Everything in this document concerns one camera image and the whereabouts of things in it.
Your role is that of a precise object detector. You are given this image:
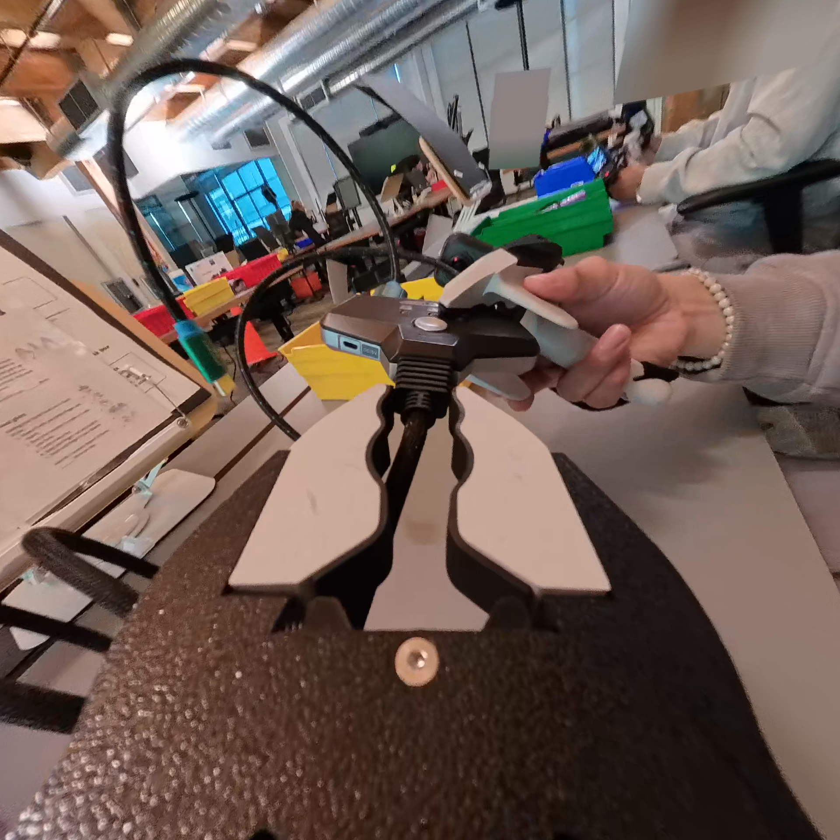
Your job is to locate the black wall monitor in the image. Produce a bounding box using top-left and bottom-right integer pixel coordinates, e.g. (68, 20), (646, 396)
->
(348, 121), (422, 193)

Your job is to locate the large yellow plastic bin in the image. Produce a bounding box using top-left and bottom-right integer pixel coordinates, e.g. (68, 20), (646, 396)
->
(279, 276), (447, 401)

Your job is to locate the blue plastic bin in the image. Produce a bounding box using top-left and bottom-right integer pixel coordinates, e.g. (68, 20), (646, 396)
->
(533, 156), (598, 198)

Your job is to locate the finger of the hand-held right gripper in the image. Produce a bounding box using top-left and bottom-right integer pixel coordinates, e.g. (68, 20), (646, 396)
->
(469, 371), (536, 403)
(438, 249), (526, 309)

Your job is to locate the silver air duct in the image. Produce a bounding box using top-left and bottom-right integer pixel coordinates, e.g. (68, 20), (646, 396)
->
(108, 0), (224, 86)
(177, 0), (500, 142)

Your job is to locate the orange traffic cone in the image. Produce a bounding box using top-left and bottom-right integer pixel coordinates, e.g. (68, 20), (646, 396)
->
(241, 319), (280, 368)

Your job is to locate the red plastic bin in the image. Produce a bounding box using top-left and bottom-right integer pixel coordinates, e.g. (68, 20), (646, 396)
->
(133, 298), (198, 343)
(213, 252), (283, 290)

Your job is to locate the document stand with paper sheet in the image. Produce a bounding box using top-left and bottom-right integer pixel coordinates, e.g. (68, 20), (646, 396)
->
(0, 230), (219, 565)

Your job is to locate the black usb hub with cable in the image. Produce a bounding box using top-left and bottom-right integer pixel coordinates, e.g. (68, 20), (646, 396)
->
(320, 294), (542, 627)

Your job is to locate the grey desk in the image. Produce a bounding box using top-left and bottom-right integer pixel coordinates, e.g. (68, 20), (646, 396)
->
(0, 200), (840, 840)

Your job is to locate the small yellow plastic bin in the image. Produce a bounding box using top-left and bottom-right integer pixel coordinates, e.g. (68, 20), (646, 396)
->
(178, 277), (238, 317)

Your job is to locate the green plastic bin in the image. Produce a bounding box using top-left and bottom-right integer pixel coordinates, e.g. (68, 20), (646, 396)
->
(471, 177), (616, 256)

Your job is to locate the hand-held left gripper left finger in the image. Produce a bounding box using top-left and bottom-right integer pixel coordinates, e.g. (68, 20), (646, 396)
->
(228, 384), (396, 598)

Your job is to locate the large window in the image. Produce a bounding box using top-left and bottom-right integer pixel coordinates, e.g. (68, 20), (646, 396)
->
(134, 157), (293, 253)

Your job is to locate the black braided cable green plug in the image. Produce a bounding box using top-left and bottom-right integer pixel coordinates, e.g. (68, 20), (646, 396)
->
(107, 58), (404, 398)

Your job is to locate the black office chair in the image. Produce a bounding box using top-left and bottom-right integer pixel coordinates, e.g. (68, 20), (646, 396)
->
(676, 157), (840, 257)

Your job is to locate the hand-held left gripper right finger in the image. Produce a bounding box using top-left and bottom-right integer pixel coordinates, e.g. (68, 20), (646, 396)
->
(445, 387), (614, 597)

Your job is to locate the white pearl bracelet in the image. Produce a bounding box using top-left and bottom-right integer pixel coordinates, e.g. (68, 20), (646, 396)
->
(669, 266), (736, 376)

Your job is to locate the person's right hand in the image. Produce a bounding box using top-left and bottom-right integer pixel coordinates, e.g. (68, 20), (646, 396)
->
(508, 256), (723, 411)

